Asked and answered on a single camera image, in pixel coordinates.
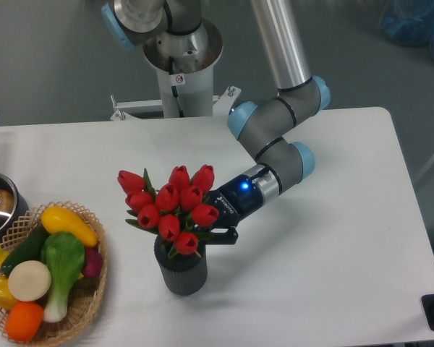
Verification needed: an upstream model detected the purple red radish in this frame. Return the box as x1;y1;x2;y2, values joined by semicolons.
81;248;103;278

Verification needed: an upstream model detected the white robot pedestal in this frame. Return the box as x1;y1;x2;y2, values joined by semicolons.
110;67;242;121

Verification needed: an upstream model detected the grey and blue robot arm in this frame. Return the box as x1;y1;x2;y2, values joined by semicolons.
101;1;331;244

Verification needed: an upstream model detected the red tulip bouquet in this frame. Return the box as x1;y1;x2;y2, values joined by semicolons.
117;164;221;258

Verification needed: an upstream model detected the blue plastic bag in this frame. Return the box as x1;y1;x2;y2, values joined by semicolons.
379;1;434;59

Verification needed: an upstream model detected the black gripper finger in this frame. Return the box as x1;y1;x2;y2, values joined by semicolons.
198;226;239;245

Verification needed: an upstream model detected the dark green cucumber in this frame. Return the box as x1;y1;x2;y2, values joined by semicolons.
1;225;50;276

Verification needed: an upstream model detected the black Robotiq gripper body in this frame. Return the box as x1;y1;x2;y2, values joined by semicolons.
206;174;265;230

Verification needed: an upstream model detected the yellow squash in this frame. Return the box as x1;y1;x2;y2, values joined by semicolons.
41;206;98;248

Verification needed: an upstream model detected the green bok choy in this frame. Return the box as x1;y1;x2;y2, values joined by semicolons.
41;231;85;323

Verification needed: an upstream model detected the orange fruit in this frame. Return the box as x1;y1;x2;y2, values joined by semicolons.
5;301;43;342

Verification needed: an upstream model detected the yellow bell pepper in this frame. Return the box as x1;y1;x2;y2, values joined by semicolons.
0;275;19;310

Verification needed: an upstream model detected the round white radish slice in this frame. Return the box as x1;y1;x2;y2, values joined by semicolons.
8;260;51;301

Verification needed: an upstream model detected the dark grey ribbed vase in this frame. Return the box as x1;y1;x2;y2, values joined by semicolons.
154;236;208;296

